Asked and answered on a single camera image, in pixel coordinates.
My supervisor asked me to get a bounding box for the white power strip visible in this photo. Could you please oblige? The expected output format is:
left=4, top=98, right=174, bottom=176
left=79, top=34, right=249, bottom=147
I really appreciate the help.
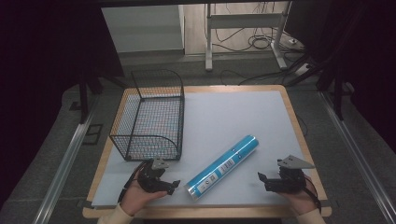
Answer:
left=293, top=63, right=313, bottom=77

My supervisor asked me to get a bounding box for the black floor plate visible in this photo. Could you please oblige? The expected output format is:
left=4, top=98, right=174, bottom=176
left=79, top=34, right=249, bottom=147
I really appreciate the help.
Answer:
left=81, top=123, right=104, bottom=146

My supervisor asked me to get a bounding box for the person's left hand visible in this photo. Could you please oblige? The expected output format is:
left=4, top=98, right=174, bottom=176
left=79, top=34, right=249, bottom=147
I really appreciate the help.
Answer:
left=120, top=169, right=169, bottom=217

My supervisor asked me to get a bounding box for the white panel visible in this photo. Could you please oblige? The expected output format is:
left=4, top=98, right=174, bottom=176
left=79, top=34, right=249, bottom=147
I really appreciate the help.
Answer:
left=100, top=4, right=185, bottom=54

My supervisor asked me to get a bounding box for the aluminium floor rail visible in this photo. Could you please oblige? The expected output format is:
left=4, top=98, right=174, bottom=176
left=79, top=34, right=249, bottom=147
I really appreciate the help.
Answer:
left=32, top=92, right=101, bottom=224
left=318, top=90, right=396, bottom=224

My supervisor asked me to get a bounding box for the person's right hand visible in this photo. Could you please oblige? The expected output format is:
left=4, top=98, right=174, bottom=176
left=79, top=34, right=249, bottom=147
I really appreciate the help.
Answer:
left=278, top=175, right=318, bottom=217

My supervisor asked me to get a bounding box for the hand-held gripper black cable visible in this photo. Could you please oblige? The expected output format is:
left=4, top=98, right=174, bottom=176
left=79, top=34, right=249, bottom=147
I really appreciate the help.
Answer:
left=117, top=160, right=148, bottom=203
left=303, top=176, right=322, bottom=213

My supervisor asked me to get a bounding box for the long black floor cable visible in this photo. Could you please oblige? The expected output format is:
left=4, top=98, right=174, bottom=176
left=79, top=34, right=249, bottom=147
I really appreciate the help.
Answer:
left=219, top=69, right=292, bottom=87

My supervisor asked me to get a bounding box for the black wire mesh basket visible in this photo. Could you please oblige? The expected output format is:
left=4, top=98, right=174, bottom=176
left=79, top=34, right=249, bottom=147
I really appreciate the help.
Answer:
left=109, top=68, right=186, bottom=161

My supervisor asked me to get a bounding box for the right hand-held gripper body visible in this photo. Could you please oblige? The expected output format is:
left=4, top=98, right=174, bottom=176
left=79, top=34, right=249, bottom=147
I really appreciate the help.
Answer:
left=270, top=154, right=316, bottom=194

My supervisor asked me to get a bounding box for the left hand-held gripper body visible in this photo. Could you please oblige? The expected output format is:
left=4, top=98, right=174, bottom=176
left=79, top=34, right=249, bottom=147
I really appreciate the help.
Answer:
left=136, top=158, right=172, bottom=194

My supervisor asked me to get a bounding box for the black stand leg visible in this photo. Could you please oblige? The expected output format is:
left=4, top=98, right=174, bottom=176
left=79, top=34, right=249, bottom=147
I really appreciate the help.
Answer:
left=78, top=74, right=105, bottom=125
left=317, top=70, right=346, bottom=122

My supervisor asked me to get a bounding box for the bundle of black floor cables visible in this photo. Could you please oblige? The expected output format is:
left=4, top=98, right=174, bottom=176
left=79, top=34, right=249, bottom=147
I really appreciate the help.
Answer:
left=214, top=27, right=282, bottom=53

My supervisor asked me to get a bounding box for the black curtain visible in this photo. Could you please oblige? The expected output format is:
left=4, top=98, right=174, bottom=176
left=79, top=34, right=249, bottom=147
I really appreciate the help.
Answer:
left=0, top=0, right=126, bottom=206
left=284, top=0, right=396, bottom=153

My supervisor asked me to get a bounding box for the blue cylindrical tube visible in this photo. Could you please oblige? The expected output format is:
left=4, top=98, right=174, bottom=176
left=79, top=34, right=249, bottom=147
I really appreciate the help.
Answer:
left=183, top=134, right=260, bottom=201

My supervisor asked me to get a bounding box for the white metal stand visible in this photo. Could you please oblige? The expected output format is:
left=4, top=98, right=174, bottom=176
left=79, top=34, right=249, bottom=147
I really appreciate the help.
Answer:
left=204, top=2, right=292, bottom=72

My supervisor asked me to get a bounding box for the left hand-held gripper black cable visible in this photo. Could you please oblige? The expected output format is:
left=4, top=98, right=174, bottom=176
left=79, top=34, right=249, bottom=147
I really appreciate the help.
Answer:
left=117, top=160, right=148, bottom=203

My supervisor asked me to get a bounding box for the light grey table mat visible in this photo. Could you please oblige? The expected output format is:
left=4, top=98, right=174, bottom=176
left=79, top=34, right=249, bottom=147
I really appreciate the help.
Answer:
left=92, top=90, right=308, bottom=208

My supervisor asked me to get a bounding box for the right hand-held gripper black cable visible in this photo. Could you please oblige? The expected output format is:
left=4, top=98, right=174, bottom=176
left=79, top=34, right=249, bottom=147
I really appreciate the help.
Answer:
left=303, top=176, right=322, bottom=213

